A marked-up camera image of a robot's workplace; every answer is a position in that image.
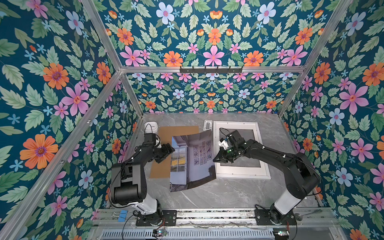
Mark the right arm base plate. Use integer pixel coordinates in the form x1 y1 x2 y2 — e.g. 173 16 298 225
255 209 297 226

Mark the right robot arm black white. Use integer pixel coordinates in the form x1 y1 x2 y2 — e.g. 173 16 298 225
213 140 322 225

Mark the white picture frame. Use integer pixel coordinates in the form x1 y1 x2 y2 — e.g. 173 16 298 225
214 130 267 164

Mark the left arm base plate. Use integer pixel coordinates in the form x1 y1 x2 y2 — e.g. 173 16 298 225
136 210 178 227

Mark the brown cardboard backing board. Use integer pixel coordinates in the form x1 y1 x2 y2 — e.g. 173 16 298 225
150 126 199 179

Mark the white cable duct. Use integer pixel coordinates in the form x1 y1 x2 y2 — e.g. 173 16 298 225
100 229 275 240

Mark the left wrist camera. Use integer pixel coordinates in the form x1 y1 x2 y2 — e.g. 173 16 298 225
143 133 157 146

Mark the white photo mat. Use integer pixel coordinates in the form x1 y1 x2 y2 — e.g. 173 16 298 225
213 121 271 180

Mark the white round device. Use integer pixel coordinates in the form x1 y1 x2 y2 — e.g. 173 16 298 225
144 121 159 134

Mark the black hook rail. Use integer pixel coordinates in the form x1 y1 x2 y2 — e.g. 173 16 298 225
179 66 243 75

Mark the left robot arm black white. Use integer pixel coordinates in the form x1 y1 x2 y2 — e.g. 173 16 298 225
109 144 175 219

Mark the blue binder clip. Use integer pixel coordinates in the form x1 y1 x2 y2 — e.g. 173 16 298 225
118 210 128 223

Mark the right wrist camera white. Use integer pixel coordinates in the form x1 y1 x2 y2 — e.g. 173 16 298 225
218 139 229 150

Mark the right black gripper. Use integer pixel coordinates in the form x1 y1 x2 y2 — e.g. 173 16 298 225
212 146 239 163

